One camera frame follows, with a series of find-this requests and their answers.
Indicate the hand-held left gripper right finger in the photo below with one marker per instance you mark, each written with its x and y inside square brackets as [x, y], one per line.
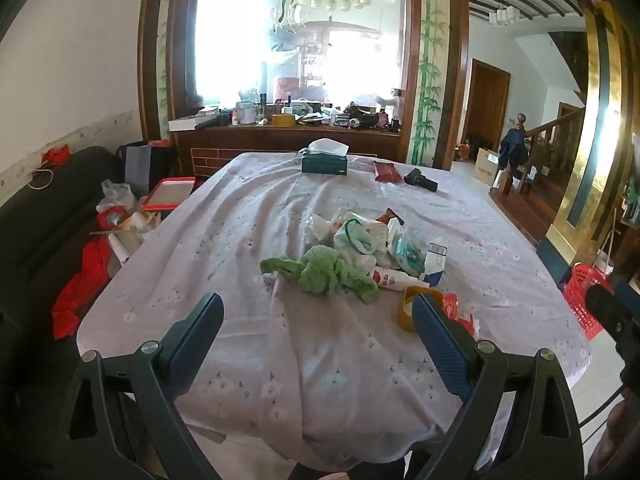
[440, 345]

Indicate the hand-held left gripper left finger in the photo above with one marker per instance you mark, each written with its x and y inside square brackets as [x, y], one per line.
[197, 345]

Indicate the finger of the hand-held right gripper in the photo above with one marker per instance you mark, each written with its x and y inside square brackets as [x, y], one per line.
[600, 302]

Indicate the red plastic basket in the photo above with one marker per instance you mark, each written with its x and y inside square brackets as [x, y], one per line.
[582, 305]

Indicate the white bottle with red label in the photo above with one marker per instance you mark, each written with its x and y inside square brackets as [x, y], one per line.
[392, 278]

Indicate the teal plastic packet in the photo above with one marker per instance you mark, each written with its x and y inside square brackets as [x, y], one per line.
[407, 252]

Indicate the person's right forearm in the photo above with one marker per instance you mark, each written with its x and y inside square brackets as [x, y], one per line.
[617, 440]

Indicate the red and white packet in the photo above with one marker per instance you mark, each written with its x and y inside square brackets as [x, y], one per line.
[457, 310]

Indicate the yellow tape roll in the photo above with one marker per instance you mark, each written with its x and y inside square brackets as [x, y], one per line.
[404, 310]

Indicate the broom with dustpan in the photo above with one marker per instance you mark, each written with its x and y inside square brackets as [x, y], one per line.
[610, 235]

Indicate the small white box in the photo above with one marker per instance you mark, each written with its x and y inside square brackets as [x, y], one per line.
[434, 257]

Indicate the red cloth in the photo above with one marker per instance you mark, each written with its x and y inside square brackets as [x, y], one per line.
[80, 290]

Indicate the wooden staircase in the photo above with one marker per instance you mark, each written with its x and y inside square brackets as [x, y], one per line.
[545, 185]

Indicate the white plastic bag green print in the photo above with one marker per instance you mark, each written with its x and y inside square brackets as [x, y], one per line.
[360, 240]

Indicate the crumpled red wrapper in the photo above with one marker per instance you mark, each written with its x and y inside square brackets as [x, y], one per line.
[386, 216]

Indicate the green fluffy cloth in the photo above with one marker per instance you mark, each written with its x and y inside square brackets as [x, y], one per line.
[320, 270]

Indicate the pink floral tablecloth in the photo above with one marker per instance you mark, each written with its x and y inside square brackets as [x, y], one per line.
[250, 200]

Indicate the red shallow box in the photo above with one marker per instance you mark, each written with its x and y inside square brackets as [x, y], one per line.
[167, 191]

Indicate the black massage gun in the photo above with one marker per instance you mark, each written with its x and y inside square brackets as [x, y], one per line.
[417, 177]

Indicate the clear plastic bag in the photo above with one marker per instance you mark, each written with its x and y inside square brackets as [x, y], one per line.
[116, 195]

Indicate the dark jacket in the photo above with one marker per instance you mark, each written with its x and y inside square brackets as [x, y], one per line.
[512, 152]

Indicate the cardboard box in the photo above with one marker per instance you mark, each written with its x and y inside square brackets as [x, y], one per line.
[485, 166]

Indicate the dark red flat packet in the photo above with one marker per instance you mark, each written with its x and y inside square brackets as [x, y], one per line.
[386, 171]

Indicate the grey paper bag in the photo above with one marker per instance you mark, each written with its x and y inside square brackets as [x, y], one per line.
[137, 170]

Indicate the gold and black pillar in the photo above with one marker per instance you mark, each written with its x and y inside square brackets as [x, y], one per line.
[597, 110]

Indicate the black sofa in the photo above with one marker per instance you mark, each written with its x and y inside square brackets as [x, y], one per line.
[40, 225]

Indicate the dark green tissue box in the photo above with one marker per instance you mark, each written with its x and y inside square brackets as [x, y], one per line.
[322, 164]

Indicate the cluttered wooden counter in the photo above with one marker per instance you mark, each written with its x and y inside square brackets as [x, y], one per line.
[280, 142]

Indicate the brown wooden door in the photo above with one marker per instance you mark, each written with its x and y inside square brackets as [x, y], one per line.
[486, 105]

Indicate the bamboo painted panel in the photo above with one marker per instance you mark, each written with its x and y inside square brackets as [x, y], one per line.
[430, 85]

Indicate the small white ceiling lamp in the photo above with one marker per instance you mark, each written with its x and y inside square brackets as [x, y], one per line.
[505, 16]

